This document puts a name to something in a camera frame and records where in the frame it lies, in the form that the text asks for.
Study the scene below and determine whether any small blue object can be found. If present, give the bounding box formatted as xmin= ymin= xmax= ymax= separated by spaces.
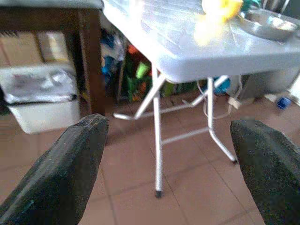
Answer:
xmin=276 ymin=96 xmax=293 ymax=109

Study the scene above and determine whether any teal mug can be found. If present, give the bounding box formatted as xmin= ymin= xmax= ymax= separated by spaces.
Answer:
xmin=242 ymin=0 xmax=262 ymax=11

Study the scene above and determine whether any white plastic box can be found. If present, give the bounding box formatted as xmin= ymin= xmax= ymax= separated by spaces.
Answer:
xmin=0 ymin=65 xmax=82 ymax=134

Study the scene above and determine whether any green orange printed bag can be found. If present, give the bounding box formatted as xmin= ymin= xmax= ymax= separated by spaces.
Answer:
xmin=121 ymin=44 xmax=154 ymax=103

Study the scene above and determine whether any yellow plastic bowl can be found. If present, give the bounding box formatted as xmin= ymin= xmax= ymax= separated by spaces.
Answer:
xmin=202 ymin=0 xmax=244 ymax=24

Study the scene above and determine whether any brown cardboard box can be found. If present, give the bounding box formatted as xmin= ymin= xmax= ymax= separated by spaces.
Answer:
xmin=0 ymin=32 xmax=44 ymax=68

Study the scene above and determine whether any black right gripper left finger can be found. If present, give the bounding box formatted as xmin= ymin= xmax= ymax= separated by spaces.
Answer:
xmin=0 ymin=113 xmax=109 ymax=225

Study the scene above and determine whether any blue white plastic bag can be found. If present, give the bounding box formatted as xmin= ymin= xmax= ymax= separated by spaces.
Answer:
xmin=101 ymin=32 xmax=125 ymax=85

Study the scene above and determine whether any white floor cable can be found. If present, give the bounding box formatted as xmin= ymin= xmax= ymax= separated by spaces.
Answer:
xmin=196 ymin=76 xmax=244 ymax=119

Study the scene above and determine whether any stainless steel bowl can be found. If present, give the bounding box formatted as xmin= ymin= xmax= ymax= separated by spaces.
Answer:
xmin=239 ymin=9 xmax=298 ymax=43

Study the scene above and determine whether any dark wooden table grey top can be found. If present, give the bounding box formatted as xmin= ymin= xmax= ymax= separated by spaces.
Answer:
xmin=0 ymin=0 xmax=106 ymax=117

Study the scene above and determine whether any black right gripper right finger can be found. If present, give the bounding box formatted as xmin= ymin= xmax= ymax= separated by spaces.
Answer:
xmin=230 ymin=119 xmax=300 ymax=225

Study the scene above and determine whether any white folding table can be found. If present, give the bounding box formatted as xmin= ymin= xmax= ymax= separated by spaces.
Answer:
xmin=102 ymin=0 xmax=300 ymax=199

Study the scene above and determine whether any grey storage box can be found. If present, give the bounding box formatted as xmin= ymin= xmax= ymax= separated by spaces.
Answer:
xmin=241 ymin=67 xmax=300 ymax=100

